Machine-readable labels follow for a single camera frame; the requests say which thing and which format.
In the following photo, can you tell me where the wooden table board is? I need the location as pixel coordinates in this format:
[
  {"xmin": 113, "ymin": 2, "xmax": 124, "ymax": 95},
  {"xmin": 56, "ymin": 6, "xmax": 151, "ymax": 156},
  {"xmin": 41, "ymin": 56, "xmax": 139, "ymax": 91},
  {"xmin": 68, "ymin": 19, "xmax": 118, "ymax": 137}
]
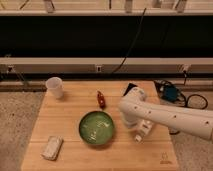
[{"xmin": 21, "ymin": 81, "xmax": 179, "ymax": 171}]

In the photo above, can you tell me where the blue box with cables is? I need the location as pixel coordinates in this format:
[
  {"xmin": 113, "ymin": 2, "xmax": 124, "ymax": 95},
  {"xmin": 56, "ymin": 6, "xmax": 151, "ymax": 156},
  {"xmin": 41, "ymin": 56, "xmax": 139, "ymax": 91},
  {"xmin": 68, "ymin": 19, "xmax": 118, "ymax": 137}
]
[{"xmin": 154, "ymin": 80, "xmax": 208, "ymax": 110}]

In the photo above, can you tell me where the small red bottle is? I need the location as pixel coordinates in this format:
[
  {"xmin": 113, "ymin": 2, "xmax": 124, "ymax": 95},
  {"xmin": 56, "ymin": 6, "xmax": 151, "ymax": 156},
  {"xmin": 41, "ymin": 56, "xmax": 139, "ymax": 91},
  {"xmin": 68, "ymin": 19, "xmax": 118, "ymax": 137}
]
[{"xmin": 97, "ymin": 91, "xmax": 106, "ymax": 109}]

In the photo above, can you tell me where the green ceramic bowl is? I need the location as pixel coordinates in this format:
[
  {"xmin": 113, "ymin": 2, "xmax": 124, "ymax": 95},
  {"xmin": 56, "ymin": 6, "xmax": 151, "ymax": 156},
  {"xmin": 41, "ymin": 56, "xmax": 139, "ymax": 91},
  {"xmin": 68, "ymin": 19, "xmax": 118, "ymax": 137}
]
[{"xmin": 79, "ymin": 111, "xmax": 115, "ymax": 146}]

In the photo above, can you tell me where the black hanging cable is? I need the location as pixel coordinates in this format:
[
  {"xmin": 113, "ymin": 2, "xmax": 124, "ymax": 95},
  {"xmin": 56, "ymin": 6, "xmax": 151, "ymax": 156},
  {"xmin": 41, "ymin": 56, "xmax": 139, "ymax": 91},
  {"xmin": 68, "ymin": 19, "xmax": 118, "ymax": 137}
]
[{"xmin": 109, "ymin": 7, "xmax": 148, "ymax": 75}]

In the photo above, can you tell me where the white wall outlet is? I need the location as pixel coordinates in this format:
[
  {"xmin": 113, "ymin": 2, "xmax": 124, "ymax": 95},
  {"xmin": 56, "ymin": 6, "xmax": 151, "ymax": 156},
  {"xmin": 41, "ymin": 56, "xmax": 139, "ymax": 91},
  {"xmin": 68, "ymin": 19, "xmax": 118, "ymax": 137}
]
[{"xmin": 97, "ymin": 66, "xmax": 102, "ymax": 73}]

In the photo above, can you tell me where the black smartphone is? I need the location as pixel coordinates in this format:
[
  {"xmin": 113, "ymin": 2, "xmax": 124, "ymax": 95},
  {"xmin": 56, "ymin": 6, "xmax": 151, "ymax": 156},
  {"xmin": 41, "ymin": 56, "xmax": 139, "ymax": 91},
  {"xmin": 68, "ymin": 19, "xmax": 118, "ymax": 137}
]
[{"xmin": 123, "ymin": 83, "xmax": 137, "ymax": 96}]

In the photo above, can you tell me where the white wrapped packet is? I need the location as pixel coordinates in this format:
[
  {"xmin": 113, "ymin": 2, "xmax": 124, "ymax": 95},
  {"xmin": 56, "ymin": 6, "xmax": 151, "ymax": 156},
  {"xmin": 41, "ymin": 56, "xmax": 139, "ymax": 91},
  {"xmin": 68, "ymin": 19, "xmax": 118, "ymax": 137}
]
[{"xmin": 41, "ymin": 136, "xmax": 63, "ymax": 161}]

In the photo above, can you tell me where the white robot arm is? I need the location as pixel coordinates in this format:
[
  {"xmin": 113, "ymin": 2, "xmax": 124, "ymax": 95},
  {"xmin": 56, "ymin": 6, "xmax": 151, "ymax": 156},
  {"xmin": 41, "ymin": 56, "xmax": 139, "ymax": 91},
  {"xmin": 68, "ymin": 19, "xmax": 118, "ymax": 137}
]
[{"xmin": 118, "ymin": 87, "xmax": 213, "ymax": 142}]

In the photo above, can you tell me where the white plastic cup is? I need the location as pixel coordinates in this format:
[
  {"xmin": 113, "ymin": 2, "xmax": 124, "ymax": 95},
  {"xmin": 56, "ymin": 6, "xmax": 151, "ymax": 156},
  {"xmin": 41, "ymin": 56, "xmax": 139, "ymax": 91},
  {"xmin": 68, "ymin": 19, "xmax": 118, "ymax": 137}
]
[{"xmin": 45, "ymin": 77, "xmax": 63, "ymax": 99}]

